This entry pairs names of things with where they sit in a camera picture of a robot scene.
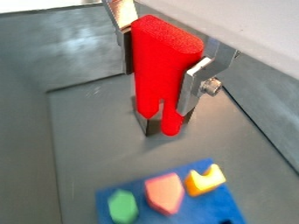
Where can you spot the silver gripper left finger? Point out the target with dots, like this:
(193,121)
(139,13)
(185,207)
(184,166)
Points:
(121,12)

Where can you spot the yellow arch block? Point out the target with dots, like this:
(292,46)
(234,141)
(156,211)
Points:
(203,183)

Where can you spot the red two-legged block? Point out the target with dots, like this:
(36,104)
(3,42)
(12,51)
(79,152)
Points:
(164,52)

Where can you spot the red pentagon house block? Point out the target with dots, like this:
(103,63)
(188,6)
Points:
(164,193)

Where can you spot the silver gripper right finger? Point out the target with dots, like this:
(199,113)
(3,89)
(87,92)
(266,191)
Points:
(199,79)

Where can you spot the green hexagon block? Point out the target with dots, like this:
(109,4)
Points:
(123,207)

